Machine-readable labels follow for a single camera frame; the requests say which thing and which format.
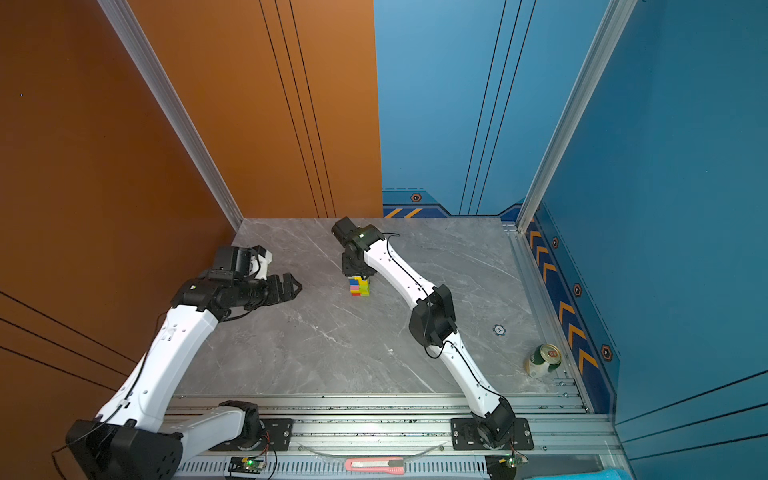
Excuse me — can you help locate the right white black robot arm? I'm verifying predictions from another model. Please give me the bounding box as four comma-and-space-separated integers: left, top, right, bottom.
332, 217, 517, 449

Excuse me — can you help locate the pink utility knife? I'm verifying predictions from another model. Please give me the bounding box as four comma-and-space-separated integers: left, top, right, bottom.
344, 457, 405, 475

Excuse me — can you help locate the green circuit board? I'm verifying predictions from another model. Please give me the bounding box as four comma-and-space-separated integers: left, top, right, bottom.
227, 456, 267, 476

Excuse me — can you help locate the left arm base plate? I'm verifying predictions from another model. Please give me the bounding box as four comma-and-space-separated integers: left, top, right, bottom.
210, 418, 294, 453

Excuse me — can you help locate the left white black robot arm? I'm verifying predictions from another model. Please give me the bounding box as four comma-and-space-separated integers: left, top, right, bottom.
64, 273, 303, 479

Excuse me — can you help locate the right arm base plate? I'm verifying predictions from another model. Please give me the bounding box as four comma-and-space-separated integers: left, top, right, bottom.
450, 417, 535, 451

